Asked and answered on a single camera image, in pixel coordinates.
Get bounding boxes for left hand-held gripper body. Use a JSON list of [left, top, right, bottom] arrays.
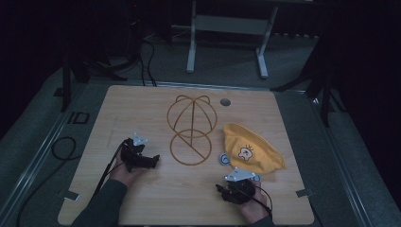
[[120, 132, 153, 173]]

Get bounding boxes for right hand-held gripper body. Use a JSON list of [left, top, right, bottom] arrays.
[[223, 166, 256, 204]]

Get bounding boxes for yellow hat with cartoon print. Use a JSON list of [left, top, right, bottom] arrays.
[[222, 123, 287, 175]]

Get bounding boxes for gold wire hat stand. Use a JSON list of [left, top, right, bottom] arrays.
[[166, 94, 218, 166]]

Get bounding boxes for person's left hand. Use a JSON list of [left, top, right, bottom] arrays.
[[110, 156, 148, 189]]

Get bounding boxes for small pale blue round object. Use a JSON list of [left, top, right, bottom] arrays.
[[218, 152, 232, 166]]

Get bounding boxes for grey tape strip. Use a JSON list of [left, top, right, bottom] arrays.
[[295, 187, 315, 199]]

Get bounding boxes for black metal stand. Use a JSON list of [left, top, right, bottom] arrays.
[[60, 41, 141, 114], [270, 37, 348, 128]]

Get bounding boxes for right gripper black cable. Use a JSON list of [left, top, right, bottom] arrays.
[[251, 184, 274, 219]]

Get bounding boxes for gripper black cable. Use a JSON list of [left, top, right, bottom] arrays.
[[251, 184, 274, 219], [93, 141, 127, 199]]

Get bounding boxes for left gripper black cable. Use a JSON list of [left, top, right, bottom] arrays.
[[93, 141, 127, 199]]

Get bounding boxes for black cable on floor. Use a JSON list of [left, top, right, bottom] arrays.
[[15, 135, 83, 227]]

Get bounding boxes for black hanging cables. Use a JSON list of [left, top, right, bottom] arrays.
[[138, 37, 158, 87]]

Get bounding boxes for metal floor rail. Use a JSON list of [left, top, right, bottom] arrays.
[[0, 82, 96, 221], [306, 91, 375, 227]]

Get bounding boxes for white metal desk frame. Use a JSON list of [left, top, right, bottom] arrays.
[[170, 0, 280, 79]]

